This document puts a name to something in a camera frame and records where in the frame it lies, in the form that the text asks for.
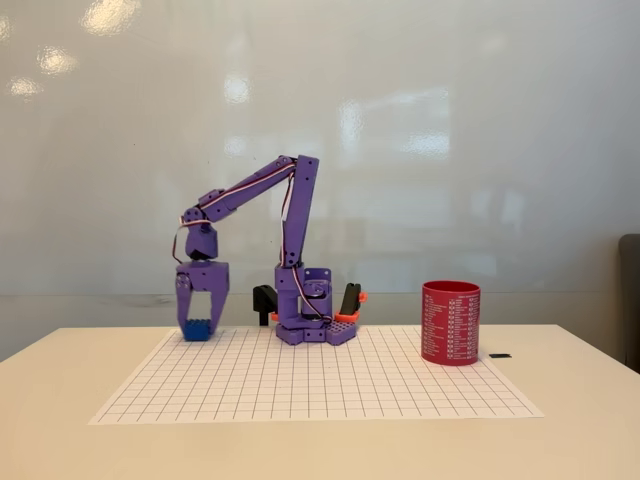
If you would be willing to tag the small flat black piece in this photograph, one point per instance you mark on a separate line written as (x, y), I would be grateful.
(500, 355)

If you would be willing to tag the white grid paper sheet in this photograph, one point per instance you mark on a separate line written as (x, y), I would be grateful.
(315, 385)

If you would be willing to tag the blue toy brick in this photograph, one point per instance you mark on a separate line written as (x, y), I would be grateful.
(196, 332)

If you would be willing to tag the purple robot arm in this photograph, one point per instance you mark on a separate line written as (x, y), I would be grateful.
(297, 220)

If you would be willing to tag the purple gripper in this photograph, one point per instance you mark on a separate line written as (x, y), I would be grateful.
(206, 278)

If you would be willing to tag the red printed cup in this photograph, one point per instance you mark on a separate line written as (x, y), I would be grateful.
(451, 325)

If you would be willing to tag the dark grey chair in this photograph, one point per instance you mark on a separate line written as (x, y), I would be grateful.
(630, 300)

